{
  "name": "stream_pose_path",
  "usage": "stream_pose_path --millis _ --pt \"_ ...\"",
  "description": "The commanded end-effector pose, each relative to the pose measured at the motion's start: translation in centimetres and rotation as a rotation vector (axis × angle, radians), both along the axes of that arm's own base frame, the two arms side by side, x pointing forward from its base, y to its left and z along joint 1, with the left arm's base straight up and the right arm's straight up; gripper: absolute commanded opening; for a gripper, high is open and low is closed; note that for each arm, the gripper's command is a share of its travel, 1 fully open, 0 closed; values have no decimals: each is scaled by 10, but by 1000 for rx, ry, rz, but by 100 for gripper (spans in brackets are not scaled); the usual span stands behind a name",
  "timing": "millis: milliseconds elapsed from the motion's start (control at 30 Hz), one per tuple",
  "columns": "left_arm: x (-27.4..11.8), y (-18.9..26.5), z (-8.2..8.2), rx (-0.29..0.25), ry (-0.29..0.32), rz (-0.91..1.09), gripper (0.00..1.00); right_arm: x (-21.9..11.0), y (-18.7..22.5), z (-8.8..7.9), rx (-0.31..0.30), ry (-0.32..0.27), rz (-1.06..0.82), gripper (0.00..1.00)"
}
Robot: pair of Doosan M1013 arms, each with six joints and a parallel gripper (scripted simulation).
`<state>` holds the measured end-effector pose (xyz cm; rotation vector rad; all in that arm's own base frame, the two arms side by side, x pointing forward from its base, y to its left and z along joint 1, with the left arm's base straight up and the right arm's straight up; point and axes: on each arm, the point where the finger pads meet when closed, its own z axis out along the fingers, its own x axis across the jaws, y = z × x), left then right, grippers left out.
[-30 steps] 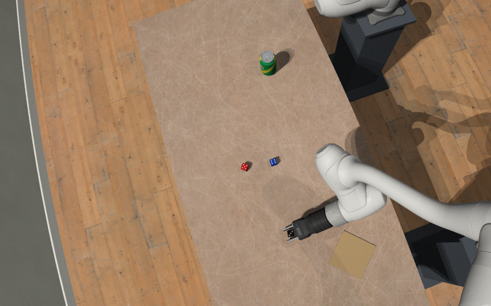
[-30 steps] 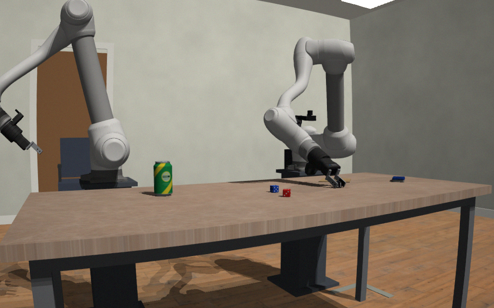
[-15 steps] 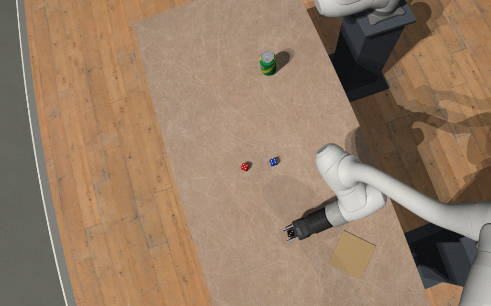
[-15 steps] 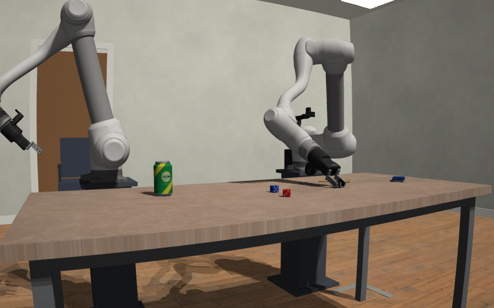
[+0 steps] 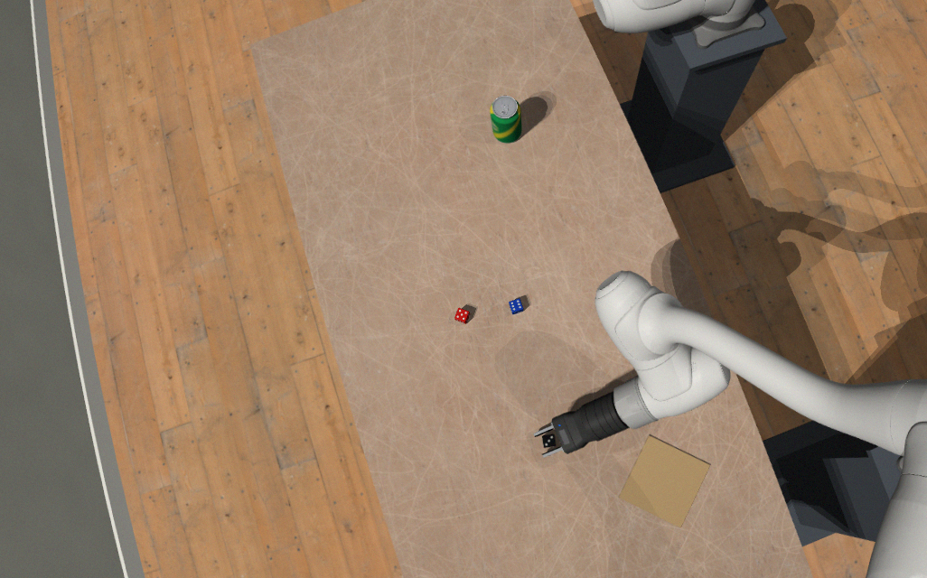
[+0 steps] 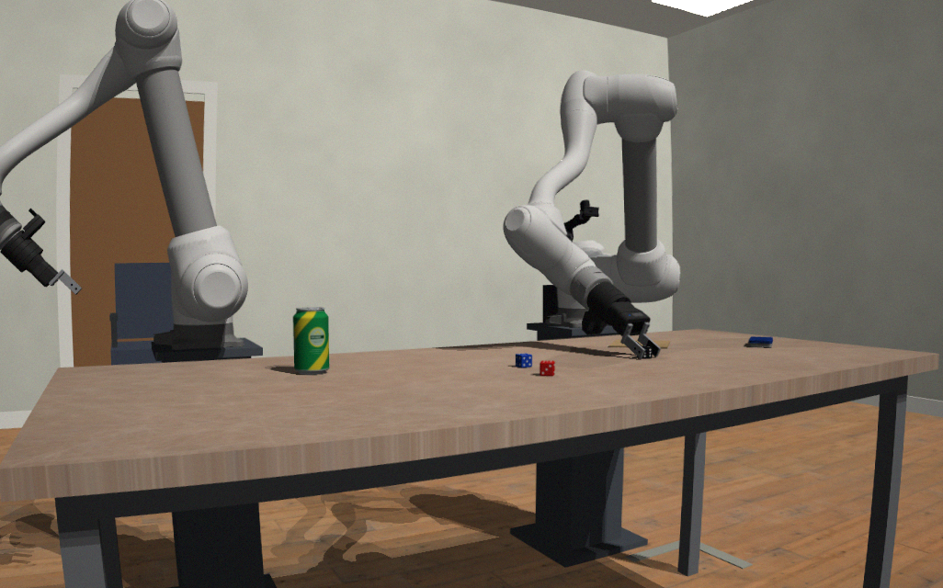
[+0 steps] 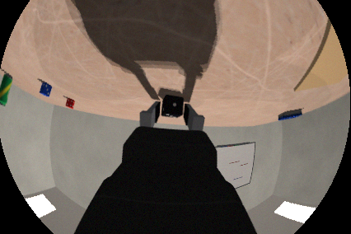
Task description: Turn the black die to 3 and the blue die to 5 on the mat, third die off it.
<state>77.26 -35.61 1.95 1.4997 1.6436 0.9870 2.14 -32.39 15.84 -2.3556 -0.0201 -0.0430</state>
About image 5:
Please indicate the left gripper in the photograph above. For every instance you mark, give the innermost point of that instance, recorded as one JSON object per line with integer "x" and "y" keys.
{"x": 601, "y": 418}

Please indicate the tan square mat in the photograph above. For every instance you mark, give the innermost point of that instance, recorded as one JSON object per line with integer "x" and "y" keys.
{"x": 664, "y": 481}

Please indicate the green soda can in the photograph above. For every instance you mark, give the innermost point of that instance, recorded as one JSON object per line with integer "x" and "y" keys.
{"x": 506, "y": 119}

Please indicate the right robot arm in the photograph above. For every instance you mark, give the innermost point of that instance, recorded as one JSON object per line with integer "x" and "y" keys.
{"x": 733, "y": 17}

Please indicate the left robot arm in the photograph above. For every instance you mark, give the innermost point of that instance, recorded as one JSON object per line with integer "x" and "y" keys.
{"x": 643, "y": 322}

